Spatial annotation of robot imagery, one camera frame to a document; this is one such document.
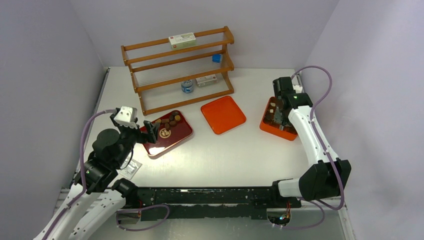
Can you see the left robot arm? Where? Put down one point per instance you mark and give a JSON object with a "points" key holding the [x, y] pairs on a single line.
{"points": [[76, 218]]}

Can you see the blue cube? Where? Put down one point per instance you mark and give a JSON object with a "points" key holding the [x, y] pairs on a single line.
{"points": [[217, 58]]}

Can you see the blue lidded jar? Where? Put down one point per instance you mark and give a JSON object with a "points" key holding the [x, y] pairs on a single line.
{"points": [[187, 86]]}

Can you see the dark red tray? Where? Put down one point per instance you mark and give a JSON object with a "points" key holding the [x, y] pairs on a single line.
{"points": [[173, 129]]}

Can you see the orange compartment box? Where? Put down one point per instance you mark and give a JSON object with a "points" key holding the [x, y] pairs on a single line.
{"points": [[268, 125]]}

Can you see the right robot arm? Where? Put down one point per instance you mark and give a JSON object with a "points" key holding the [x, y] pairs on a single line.
{"points": [[327, 174]]}

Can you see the orange box lid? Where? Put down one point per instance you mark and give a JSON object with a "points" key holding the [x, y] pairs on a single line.
{"points": [[223, 114]]}

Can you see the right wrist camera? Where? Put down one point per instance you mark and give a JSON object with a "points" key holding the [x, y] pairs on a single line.
{"points": [[297, 88]]}

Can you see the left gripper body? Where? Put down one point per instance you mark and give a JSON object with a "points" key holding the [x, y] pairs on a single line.
{"points": [[135, 135]]}

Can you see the clear plastic bag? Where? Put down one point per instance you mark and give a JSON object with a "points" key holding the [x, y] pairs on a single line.
{"points": [[129, 168]]}

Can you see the white green box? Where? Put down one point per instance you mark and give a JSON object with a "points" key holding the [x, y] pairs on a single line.
{"points": [[181, 41]]}

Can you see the white red small box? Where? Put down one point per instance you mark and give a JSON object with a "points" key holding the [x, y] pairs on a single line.
{"points": [[205, 81]]}

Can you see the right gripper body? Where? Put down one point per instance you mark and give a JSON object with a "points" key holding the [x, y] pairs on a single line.
{"points": [[283, 114]]}

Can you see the wooden three-tier shelf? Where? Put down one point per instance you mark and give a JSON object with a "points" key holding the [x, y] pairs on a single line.
{"points": [[175, 66]]}

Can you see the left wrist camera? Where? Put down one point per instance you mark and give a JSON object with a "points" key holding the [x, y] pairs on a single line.
{"points": [[125, 116]]}

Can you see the black base frame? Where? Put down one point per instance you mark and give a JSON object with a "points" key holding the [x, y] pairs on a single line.
{"points": [[203, 202]]}

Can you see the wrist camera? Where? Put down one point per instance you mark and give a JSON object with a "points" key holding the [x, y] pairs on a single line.
{"points": [[125, 116], [297, 88]]}

